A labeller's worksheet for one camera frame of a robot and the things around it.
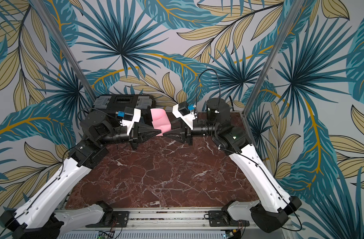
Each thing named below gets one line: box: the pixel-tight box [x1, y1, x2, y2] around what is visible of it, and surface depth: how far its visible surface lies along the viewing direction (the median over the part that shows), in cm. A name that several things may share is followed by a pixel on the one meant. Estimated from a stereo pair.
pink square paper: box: [150, 108, 172, 137], surface depth 50 cm
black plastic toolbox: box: [92, 94, 157, 126], surface depth 102 cm
